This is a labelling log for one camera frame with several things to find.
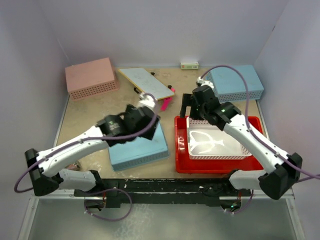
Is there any light blue perforated basket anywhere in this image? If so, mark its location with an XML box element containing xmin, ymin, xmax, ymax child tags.
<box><xmin>205</xmin><ymin>65</ymin><xmax>264</xmax><ymax>103</ymax></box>

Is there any white perforated basket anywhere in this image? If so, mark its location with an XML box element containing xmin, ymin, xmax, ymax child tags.
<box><xmin>186</xmin><ymin>117</ymin><xmax>252</xmax><ymax>160</ymax></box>

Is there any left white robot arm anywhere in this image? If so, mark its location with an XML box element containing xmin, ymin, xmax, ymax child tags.
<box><xmin>25</xmin><ymin>104</ymin><xmax>160</xmax><ymax>197</ymax></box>

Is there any aluminium table frame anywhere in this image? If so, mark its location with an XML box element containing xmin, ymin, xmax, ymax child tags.
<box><xmin>18</xmin><ymin>97</ymin><xmax>307</xmax><ymax>240</ymax></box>

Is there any pink green tube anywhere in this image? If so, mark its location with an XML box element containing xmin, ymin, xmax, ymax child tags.
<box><xmin>66</xmin><ymin>163</ymin><xmax>81</xmax><ymax>171</ymax></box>

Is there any red plastic tray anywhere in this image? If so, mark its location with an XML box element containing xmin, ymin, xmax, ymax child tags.
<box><xmin>174</xmin><ymin>116</ymin><xmax>263</xmax><ymax>175</ymax></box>

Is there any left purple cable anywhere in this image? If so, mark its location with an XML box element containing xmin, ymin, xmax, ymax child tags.
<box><xmin>13</xmin><ymin>92</ymin><xmax>161</xmax><ymax>222</ymax></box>

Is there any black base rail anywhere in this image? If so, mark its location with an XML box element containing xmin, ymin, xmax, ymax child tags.
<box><xmin>74</xmin><ymin>177</ymin><xmax>251</xmax><ymax>207</ymax></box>

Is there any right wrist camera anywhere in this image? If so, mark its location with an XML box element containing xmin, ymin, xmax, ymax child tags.
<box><xmin>196</xmin><ymin>76</ymin><xmax>214</xmax><ymax>89</ymax></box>

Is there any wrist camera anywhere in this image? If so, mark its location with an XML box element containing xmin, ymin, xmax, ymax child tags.
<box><xmin>196</xmin><ymin>76</ymin><xmax>214</xmax><ymax>89</ymax></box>
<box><xmin>137</xmin><ymin>92</ymin><xmax>158</xmax><ymax>111</ymax></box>

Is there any pink perforated basket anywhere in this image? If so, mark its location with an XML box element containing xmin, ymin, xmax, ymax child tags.
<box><xmin>65</xmin><ymin>57</ymin><xmax>120</xmax><ymax>101</ymax></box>

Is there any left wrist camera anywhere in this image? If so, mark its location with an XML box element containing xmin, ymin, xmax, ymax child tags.
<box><xmin>137</xmin><ymin>92</ymin><xmax>158</xmax><ymax>111</ymax></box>

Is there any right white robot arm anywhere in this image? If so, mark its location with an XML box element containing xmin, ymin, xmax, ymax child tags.
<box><xmin>180</xmin><ymin>85</ymin><xmax>303</xmax><ymax>200</ymax></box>

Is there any small white green box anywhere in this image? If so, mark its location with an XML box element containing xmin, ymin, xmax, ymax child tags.
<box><xmin>180</xmin><ymin>62</ymin><xmax>199</xmax><ymax>70</ymax></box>

